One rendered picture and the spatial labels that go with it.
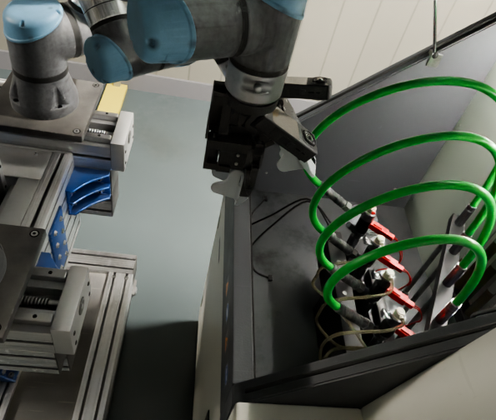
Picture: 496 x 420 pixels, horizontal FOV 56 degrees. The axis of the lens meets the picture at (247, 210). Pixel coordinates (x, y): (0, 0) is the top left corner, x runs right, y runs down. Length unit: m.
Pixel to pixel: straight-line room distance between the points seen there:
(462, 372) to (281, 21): 0.51
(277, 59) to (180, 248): 1.72
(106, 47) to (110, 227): 1.59
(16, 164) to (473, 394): 1.02
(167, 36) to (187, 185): 2.04
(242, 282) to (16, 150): 0.63
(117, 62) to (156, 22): 0.30
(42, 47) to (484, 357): 0.97
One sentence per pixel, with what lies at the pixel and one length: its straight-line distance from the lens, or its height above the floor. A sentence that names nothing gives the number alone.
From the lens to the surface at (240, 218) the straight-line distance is 1.09.
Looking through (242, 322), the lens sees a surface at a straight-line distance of 0.94.
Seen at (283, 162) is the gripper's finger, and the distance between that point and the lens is 0.84.
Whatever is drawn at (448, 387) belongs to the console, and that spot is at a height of 1.17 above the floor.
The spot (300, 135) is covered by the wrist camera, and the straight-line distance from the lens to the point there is 0.68.
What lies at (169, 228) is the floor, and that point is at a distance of 2.29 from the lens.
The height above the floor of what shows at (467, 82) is 1.42.
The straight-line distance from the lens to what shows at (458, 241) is 0.71.
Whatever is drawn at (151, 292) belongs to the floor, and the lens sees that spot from 2.08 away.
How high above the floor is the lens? 1.75
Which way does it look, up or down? 46 degrees down
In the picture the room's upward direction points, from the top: 15 degrees clockwise
